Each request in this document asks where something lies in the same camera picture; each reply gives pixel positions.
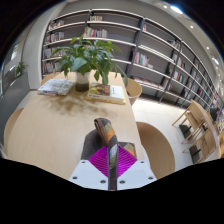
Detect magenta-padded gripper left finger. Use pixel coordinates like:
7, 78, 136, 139
68, 145, 110, 192

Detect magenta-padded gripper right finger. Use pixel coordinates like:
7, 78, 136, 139
116, 145, 158, 192

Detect zigzag striped grey towel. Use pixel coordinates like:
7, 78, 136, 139
80, 117, 138, 191

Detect round-backed light wooden chair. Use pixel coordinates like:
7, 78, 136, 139
125, 77, 144, 107
135, 121, 177, 181
3, 107, 25, 155
40, 71, 64, 86

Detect light wooden slatted chair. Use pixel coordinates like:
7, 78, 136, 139
172, 109, 205, 164

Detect yellow book stack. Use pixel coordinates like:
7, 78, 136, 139
84, 82, 128, 106

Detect light wooden side table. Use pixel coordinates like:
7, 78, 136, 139
188, 99, 223, 158

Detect grey partition counter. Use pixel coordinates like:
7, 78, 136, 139
0, 72, 31, 135

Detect green potted plant, glass pot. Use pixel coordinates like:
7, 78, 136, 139
51, 31, 130, 93

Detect small green background plant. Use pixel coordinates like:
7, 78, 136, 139
14, 61, 30, 78

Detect grey bookshelf unit with books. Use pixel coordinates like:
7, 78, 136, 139
41, 8, 224, 112

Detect ceiling lights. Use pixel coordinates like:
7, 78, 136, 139
162, 2, 222, 66

